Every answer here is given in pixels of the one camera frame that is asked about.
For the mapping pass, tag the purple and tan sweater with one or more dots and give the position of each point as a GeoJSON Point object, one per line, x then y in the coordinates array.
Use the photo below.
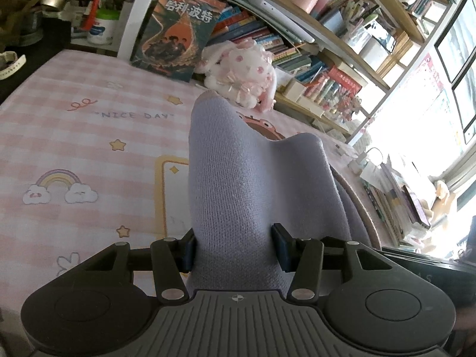
{"type": "Point", "coordinates": [230, 178]}

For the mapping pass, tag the row of colourful books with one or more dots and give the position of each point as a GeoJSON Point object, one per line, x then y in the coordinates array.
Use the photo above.
{"type": "Point", "coordinates": [253, 26]}

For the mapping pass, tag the grey tablet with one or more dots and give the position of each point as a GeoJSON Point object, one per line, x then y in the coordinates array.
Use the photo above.
{"type": "Point", "coordinates": [293, 26]}

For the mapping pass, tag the pink and white plush toy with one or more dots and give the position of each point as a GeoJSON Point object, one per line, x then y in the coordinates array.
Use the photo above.
{"type": "Point", "coordinates": [241, 67]}

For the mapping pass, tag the white jar with blue label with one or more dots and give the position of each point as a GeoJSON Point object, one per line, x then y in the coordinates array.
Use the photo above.
{"type": "Point", "coordinates": [104, 29]}

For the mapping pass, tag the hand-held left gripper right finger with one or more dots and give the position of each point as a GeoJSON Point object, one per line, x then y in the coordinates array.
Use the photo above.
{"type": "Point", "coordinates": [282, 245]}

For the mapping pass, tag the dark window frame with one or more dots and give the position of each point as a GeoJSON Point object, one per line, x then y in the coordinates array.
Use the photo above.
{"type": "Point", "coordinates": [455, 63]}

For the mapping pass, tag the row of small colourful trinkets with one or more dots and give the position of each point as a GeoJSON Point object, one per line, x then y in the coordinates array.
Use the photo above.
{"type": "Point", "coordinates": [334, 100]}

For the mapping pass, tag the white framed wooden bookshelf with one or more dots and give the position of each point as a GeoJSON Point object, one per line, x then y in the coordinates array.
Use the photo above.
{"type": "Point", "coordinates": [135, 7]}

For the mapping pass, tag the pink checked printed table mat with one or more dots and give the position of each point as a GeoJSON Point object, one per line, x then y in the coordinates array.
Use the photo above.
{"type": "Point", "coordinates": [74, 137]}

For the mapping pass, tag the stack of books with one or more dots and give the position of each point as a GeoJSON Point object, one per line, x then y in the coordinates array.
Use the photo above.
{"type": "Point", "coordinates": [394, 200]}

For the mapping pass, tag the white wristwatch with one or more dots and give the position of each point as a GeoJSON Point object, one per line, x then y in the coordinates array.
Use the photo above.
{"type": "Point", "coordinates": [11, 63]}

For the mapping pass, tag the white box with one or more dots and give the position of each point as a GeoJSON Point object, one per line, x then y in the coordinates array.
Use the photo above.
{"type": "Point", "coordinates": [295, 89]}

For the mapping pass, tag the dark illustrated book box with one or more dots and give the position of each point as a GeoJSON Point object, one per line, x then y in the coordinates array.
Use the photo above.
{"type": "Point", "coordinates": [174, 33]}

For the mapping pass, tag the black cabinet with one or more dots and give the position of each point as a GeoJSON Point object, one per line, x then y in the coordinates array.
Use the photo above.
{"type": "Point", "coordinates": [37, 41]}

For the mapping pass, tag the red box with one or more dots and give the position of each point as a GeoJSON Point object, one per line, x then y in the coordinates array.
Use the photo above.
{"type": "Point", "coordinates": [344, 78]}

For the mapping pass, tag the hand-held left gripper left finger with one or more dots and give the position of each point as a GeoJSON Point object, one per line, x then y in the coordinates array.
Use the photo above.
{"type": "Point", "coordinates": [189, 253]}

